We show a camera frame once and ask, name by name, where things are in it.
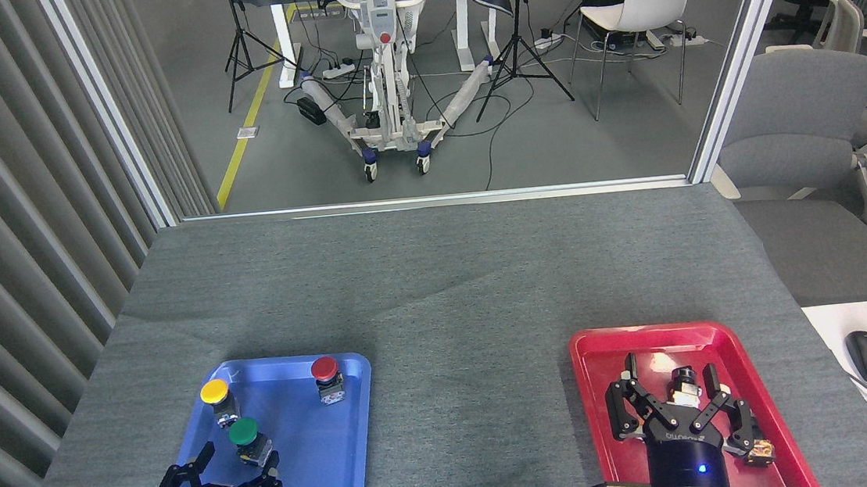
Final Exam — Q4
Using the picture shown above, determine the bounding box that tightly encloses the green push button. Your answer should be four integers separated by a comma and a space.
227, 414, 278, 471

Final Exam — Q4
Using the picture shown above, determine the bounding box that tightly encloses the grey office chair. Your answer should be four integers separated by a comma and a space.
700, 43, 867, 315

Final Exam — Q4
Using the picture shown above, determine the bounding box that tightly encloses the red plastic tray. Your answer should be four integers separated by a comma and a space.
567, 310, 823, 487

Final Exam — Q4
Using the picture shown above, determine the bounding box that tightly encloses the silver frame post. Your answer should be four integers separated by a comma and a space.
673, 0, 819, 185
39, 0, 181, 238

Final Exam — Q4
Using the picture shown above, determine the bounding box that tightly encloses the blue plastic tray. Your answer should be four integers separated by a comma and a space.
148, 348, 382, 487

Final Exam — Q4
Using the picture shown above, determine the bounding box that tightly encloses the black power adapter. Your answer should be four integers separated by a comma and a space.
296, 95, 329, 129

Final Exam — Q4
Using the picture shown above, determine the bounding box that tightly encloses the black knob selector switch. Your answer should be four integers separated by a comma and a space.
665, 365, 706, 410

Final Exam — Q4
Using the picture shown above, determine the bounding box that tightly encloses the black switch with amber base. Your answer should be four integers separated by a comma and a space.
747, 438, 777, 469

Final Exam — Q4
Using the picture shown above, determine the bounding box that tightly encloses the silver frame rail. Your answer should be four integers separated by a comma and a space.
178, 171, 693, 232

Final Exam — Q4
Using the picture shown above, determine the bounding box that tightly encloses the white wheeled stand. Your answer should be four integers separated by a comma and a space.
292, 0, 507, 188

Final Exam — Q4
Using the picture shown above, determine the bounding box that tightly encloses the black tripod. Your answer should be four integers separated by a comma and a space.
218, 0, 305, 114
466, 0, 577, 124

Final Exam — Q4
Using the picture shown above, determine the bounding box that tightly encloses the yellow push button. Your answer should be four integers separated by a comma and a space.
199, 376, 242, 431

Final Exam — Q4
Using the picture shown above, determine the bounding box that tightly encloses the red push button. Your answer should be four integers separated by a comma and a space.
310, 354, 347, 407

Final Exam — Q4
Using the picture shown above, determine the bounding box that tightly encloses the white desk leg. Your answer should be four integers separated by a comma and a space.
270, 0, 307, 90
451, 0, 502, 74

